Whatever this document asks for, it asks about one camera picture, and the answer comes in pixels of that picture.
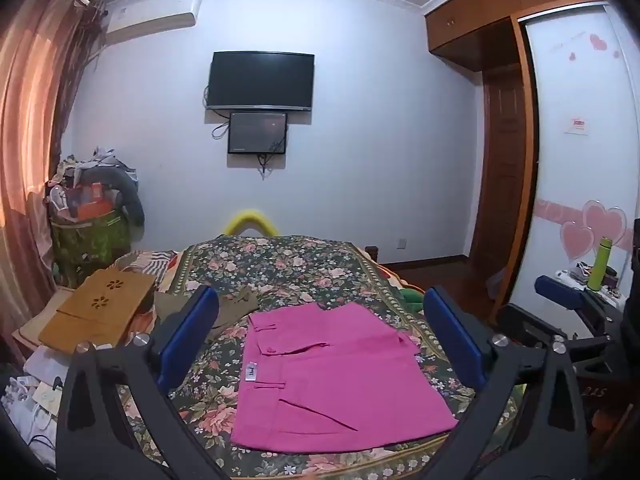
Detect wooden lap board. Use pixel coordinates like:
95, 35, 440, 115
37, 267, 157, 353

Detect grey plastic bag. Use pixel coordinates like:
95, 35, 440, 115
487, 266, 509, 306

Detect striped cloth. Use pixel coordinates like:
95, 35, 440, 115
112, 249, 178, 286

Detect small black wall monitor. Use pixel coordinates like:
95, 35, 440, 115
227, 111, 289, 156

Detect floral bed blanket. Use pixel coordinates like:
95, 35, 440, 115
115, 234, 526, 480

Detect wooden overhead cabinet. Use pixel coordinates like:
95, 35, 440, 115
424, 0, 621, 76

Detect pink pants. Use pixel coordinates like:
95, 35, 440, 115
230, 301, 460, 452

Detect olive green garment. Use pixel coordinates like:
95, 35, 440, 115
152, 287, 261, 343

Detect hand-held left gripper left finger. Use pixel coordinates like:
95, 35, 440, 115
56, 285, 231, 480

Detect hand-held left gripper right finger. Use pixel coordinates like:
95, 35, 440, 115
422, 285, 594, 480

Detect white air conditioner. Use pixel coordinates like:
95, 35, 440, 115
103, 0, 202, 36

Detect green cloth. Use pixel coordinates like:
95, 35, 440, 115
400, 287, 426, 313

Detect green bag of clothes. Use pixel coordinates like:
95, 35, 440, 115
45, 146, 146, 288

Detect yellow curved cushion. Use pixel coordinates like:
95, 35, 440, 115
222, 208, 278, 237

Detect pile of white papers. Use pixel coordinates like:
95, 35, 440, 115
0, 345, 71, 443

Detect black wall television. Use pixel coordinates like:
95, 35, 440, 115
206, 51, 316, 112

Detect pink curtain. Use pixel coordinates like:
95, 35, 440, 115
0, 0, 108, 361

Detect green bottle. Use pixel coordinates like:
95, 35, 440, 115
586, 236, 613, 292

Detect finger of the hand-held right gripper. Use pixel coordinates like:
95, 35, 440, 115
534, 274, 626, 323
492, 302, 613, 361

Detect white side table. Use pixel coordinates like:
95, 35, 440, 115
547, 266, 626, 306

